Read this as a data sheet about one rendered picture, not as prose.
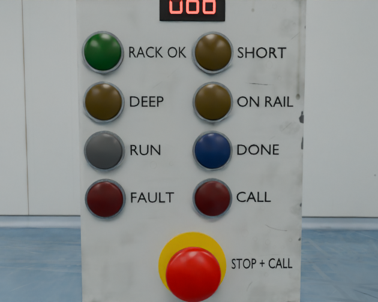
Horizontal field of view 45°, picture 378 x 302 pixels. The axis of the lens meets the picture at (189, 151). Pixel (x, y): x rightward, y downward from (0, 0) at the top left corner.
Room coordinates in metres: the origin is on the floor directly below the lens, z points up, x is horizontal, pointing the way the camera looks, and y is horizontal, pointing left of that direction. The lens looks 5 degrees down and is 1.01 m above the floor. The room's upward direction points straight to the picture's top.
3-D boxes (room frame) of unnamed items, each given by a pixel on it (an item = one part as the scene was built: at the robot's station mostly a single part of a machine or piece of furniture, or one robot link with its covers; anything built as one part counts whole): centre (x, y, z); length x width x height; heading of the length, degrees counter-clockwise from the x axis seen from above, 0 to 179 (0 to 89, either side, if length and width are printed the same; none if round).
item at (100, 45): (0.33, 0.06, 1.06); 0.03 x 0.01 x 0.03; 92
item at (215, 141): (0.33, -0.02, 0.99); 0.03 x 0.01 x 0.03; 92
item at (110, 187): (0.33, 0.06, 0.95); 0.03 x 0.01 x 0.03; 92
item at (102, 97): (0.33, 0.06, 1.02); 0.03 x 0.01 x 0.03; 92
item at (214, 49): (0.33, -0.02, 1.06); 0.03 x 0.01 x 0.03; 92
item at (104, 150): (0.33, 0.06, 0.99); 0.03 x 0.01 x 0.03; 92
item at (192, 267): (0.33, 0.00, 0.90); 0.04 x 0.04 x 0.04; 2
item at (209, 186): (0.33, -0.02, 0.95); 0.03 x 0.01 x 0.03; 92
